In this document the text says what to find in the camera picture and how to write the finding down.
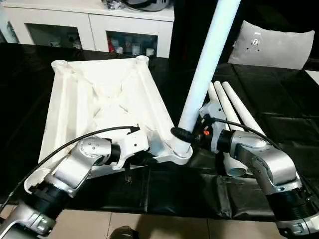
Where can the white plastic table leg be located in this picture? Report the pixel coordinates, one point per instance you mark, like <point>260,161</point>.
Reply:
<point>240,104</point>
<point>225,99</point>
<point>210,62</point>
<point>213,92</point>

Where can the white plastic table top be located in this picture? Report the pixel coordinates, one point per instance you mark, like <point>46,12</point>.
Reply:
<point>99,87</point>

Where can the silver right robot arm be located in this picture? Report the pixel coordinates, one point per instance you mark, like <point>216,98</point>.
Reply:
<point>269,159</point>

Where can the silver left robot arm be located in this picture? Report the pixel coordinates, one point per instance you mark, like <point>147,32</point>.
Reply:
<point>74,164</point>

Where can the dark robot foot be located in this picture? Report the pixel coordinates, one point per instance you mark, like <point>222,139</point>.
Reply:
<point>124,232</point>

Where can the small white cup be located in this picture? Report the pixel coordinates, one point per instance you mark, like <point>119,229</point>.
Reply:
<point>120,49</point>
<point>150,52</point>

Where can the tall black cabinet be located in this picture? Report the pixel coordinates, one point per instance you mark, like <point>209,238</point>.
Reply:
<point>187,25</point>

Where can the red box in cabinet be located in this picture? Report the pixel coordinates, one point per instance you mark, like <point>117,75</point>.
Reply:
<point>110,44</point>

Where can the grey cushion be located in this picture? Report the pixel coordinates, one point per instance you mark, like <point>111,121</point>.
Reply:
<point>274,44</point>

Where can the white flat board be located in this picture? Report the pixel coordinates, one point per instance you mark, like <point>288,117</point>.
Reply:
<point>312,77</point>

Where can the black work mat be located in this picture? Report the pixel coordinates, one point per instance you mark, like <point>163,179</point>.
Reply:
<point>25,99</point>

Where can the round grey appliance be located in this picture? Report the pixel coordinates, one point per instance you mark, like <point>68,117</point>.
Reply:
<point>147,4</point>

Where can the white cabinet with glass doors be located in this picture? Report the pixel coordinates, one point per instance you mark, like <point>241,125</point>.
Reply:
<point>94,25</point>

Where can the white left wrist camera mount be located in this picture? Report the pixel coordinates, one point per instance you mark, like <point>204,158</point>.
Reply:
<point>132,142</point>

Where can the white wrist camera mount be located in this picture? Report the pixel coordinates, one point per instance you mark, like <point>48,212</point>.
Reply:
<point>211,109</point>
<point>132,142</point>

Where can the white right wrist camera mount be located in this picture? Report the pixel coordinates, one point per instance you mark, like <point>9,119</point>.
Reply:
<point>211,109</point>

